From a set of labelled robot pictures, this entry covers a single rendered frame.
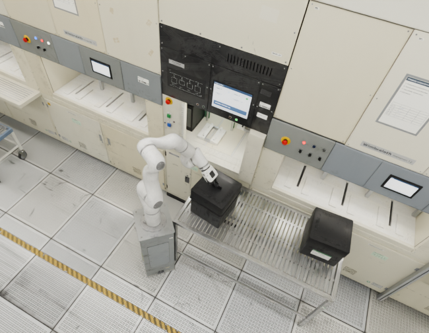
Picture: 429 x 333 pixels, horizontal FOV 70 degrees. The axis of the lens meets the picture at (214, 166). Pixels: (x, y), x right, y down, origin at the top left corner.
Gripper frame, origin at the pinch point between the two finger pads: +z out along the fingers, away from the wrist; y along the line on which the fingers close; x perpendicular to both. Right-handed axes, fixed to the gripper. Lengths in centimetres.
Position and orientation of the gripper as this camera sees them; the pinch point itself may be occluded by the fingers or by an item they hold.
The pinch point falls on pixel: (216, 184)
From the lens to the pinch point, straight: 226.7
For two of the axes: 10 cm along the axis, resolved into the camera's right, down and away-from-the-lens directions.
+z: 5.2, 7.9, 3.3
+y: 5.5, -6.0, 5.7
